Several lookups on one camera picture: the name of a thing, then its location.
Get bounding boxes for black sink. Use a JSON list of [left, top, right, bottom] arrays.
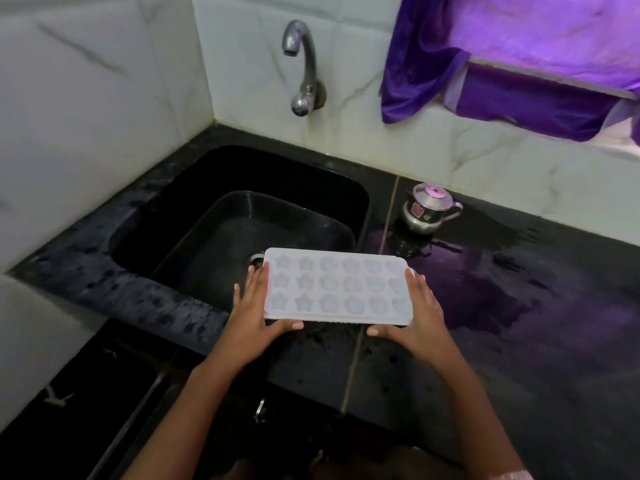
[[109, 143, 373, 315]]

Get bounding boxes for white ice tray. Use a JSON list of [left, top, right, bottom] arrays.
[[262, 247, 416, 327]]

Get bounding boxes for person's left hand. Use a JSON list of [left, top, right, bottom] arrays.
[[209, 262, 305, 375]]

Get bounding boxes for person's right hand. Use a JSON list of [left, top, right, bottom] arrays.
[[366, 268, 463, 378]]

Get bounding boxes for small steel pot with lid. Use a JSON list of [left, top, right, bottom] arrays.
[[402, 182, 465, 237]]

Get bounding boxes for purple curtain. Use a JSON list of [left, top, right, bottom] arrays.
[[381, 0, 640, 148]]

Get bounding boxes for chrome wall tap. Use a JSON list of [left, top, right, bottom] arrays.
[[281, 19, 329, 118]]

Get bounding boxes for person's left forearm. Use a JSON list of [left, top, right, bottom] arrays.
[[119, 357, 246, 480]]

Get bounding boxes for person's right forearm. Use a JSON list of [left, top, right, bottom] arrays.
[[435, 359, 526, 478]]

